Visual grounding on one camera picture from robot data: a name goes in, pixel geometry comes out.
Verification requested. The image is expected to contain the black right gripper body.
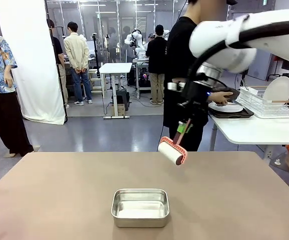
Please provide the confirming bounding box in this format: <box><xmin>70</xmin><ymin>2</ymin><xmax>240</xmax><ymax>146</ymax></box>
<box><xmin>178</xmin><ymin>79</ymin><xmax>213</xmax><ymax>123</ymax></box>

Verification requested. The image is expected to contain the pink lint roller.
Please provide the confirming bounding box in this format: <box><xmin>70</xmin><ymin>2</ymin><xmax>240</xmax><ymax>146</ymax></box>
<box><xmin>157</xmin><ymin>118</ymin><xmax>189</xmax><ymax>167</ymax></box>

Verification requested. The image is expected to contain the white round plate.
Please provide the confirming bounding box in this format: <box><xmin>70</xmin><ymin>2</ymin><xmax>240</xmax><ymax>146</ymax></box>
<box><xmin>208</xmin><ymin>101</ymin><xmax>244</xmax><ymax>113</ymax></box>
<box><xmin>262</xmin><ymin>76</ymin><xmax>289</xmax><ymax>106</ymax></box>

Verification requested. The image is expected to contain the dark gray cloth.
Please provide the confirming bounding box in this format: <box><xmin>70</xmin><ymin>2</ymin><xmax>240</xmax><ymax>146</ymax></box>
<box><xmin>209</xmin><ymin>86</ymin><xmax>241</xmax><ymax>102</ymax></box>

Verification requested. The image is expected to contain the person's right hand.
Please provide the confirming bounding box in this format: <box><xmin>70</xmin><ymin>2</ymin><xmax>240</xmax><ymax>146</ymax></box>
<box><xmin>213</xmin><ymin>91</ymin><xmax>235</xmax><ymax>106</ymax></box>

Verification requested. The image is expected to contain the person in black t-shirt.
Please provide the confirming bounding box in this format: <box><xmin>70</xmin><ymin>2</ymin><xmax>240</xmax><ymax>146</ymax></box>
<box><xmin>163</xmin><ymin>0</ymin><xmax>238</xmax><ymax>153</ymax></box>

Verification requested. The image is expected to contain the person with black cap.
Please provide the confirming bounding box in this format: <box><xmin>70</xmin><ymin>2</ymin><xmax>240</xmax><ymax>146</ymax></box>
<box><xmin>145</xmin><ymin>24</ymin><xmax>168</xmax><ymax>105</ymax></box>

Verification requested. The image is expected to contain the black box under desk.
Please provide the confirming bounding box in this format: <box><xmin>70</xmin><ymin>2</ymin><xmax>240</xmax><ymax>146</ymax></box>
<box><xmin>115</xmin><ymin>89</ymin><xmax>130</xmax><ymax>111</ymax></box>

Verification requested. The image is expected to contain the cardboard box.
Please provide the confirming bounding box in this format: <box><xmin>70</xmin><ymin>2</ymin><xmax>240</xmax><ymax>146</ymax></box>
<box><xmin>110</xmin><ymin>103</ymin><xmax>125</xmax><ymax>117</ymax></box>

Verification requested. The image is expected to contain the white side table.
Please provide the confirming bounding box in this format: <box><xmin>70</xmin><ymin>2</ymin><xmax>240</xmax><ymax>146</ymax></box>
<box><xmin>208</xmin><ymin>109</ymin><xmax>289</xmax><ymax>166</ymax></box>

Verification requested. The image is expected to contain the gray door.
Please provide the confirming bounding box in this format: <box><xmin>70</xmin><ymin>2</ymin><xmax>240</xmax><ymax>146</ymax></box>
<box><xmin>248</xmin><ymin>47</ymin><xmax>282</xmax><ymax>81</ymax></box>

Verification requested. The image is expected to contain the white standing desk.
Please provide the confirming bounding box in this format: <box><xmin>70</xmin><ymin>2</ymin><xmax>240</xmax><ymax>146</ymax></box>
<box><xmin>98</xmin><ymin>62</ymin><xmax>133</xmax><ymax>120</ymax></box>

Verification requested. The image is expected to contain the rectangular metal tray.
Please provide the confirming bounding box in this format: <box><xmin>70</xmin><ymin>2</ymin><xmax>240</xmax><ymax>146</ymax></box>
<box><xmin>111</xmin><ymin>188</ymin><xmax>171</xmax><ymax>229</ymax></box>

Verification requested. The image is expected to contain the white step stool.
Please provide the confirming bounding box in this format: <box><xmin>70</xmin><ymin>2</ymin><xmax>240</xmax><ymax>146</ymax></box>
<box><xmin>88</xmin><ymin>68</ymin><xmax>105</xmax><ymax>99</ymax></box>

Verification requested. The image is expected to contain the person in beige shirt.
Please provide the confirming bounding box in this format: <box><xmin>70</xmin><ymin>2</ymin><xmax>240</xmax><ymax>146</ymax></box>
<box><xmin>63</xmin><ymin>21</ymin><xmax>93</xmax><ymax>106</ymax></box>

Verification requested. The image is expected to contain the person in black shirt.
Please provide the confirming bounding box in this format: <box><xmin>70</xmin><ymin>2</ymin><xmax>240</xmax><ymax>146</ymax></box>
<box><xmin>46</xmin><ymin>18</ymin><xmax>70</xmax><ymax>110</ymax></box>

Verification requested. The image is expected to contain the white backdrop curtain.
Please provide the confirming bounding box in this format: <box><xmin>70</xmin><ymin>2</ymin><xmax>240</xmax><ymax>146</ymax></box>
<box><xmin>0</xmin><ymin>0</ymin><xmax>67</xmax><ymax>125</ymax></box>

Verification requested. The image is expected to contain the white wire dish rack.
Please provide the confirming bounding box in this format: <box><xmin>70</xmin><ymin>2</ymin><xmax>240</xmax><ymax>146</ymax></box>
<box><xmin>235</xmin><ymin>85</ymin><xmax>289</xmax><ymax>120</ymax></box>

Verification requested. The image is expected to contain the metal frame work table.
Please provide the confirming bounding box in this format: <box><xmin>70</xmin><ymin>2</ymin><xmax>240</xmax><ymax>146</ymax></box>
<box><xmin>132</xmin><ymin>57</ymin><xmax>162</xmax><ymax>100</ymax></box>

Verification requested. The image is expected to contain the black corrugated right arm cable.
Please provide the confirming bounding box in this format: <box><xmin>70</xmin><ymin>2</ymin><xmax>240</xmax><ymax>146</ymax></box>
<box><xmin>186</xmin><ymin>23</ymin><xmax>289</xmax><ymax>84</ymax></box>

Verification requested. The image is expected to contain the black camera tripod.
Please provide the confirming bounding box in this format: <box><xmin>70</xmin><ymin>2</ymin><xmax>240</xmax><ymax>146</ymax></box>
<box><xmin>91</xmin><ymin>32</ymin><xmax>101</xmax><ymax>77</ymax></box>

